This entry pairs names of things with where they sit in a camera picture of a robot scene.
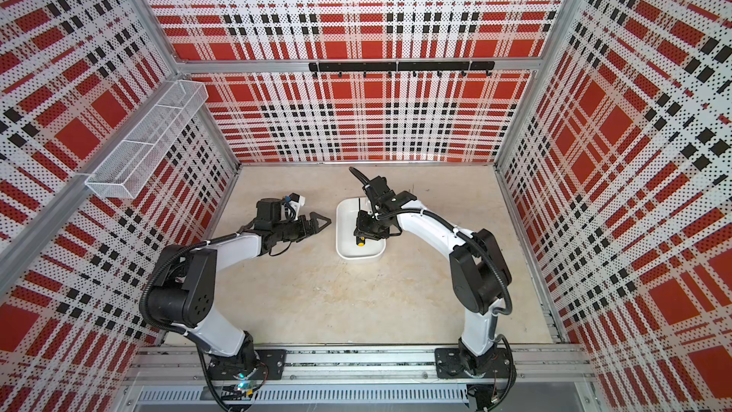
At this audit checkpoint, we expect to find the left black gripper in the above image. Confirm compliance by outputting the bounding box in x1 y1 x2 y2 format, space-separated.
273 212 331 241

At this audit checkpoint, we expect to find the black yellow screwdriver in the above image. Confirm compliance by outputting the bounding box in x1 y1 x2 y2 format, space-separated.
355 200 366 247

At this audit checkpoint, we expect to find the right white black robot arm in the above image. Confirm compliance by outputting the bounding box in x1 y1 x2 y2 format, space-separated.
349 167 513 378

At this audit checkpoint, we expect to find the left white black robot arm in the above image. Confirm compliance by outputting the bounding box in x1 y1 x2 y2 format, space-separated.
139 194 332 379

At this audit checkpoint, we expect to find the white rectangular plastic bin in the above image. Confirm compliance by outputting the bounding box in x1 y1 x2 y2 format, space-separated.
335 198 386 263

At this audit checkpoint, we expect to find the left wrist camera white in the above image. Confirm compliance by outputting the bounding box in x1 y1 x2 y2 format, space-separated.
285 193 306 212

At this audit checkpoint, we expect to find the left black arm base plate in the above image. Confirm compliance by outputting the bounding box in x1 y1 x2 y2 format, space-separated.
205 349 287 381

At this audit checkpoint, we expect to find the black wall hook rail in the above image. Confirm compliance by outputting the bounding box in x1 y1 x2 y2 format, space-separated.
308 60 496 76

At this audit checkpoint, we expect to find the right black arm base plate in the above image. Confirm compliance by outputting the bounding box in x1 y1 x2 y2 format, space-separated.
434 346 515 380

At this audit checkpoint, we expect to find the white wire mesh basket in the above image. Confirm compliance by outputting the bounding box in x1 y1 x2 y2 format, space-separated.
85 79 208 200

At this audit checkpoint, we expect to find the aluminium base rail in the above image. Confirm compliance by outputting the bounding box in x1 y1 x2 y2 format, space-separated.
122 345 599 407

